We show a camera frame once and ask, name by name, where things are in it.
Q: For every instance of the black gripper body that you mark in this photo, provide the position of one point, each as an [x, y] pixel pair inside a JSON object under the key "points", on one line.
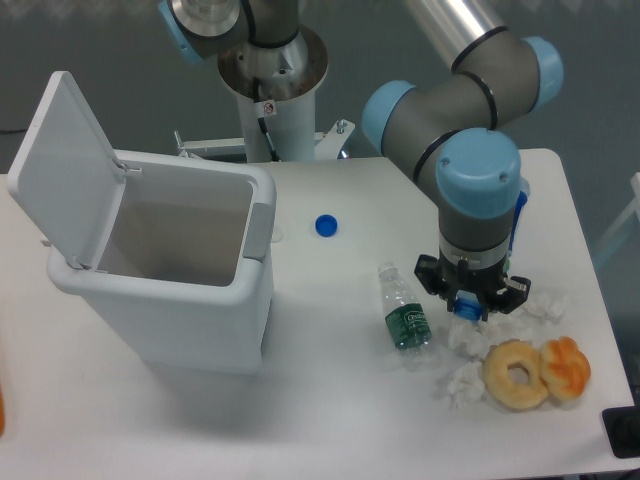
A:
{"points": [[477, 287]]}

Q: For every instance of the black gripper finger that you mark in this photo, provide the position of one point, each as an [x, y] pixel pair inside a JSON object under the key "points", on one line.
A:
{"points": [[512, 294], [438, 277]]}

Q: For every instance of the clear plastic bottle green label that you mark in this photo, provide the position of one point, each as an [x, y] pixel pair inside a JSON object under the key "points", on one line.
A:
{"points": [[405, 319]]}

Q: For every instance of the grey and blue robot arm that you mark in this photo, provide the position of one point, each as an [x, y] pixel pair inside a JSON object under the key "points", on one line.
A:
{"points": [[447, 140]]}

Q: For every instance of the blue bottle cap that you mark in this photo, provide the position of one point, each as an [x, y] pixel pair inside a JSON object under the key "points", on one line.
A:
{"points": [[326, 225]]}

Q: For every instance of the white plastic trash can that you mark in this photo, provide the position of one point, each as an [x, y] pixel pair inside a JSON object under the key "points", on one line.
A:
{"points": [[173, 253]]}

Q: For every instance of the crumpled white tissue right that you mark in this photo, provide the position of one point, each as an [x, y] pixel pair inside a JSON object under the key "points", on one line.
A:
{"points": [[549, 307]]}

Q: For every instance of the crumpled white tissue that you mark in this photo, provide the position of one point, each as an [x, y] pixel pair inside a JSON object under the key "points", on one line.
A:
{"points": [[476, 338], [463, 387], [549, 307]]}

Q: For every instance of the crumpled white tissue middle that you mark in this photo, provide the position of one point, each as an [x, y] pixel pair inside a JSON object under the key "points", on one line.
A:
{"points": [[476, 338]]}

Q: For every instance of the plain glazed donut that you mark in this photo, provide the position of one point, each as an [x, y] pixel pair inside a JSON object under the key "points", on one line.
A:
{"points": [[511, 373]]}

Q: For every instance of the orange twisted pastry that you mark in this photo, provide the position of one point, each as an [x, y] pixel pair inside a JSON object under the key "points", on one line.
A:
{"points": [[564, 368]]}

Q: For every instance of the crumpled white tissue lower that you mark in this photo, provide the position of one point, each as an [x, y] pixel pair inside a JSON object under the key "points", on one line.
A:
{"points": [[463, 387]]}

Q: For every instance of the black device at edge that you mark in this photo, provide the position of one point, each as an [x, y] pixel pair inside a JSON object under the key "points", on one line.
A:
{"points": [[622, 429]]}

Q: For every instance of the white frame at right edge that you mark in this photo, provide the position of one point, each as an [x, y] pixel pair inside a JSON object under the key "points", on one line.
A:
{"points": [[620, 230]]}

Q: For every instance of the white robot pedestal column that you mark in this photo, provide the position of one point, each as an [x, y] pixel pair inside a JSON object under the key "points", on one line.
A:
{"points": [[275, 93]]}

